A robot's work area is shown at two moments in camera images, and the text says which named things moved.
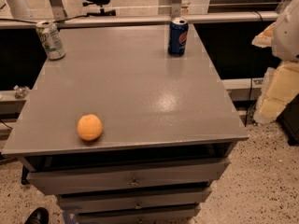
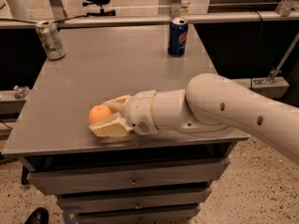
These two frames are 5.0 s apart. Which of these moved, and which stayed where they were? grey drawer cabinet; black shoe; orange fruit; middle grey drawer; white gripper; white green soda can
Moved: orange fruit; white gripper
Stayed: white green soda can; middle grey drawer; black shoe; grey drawer cabinet
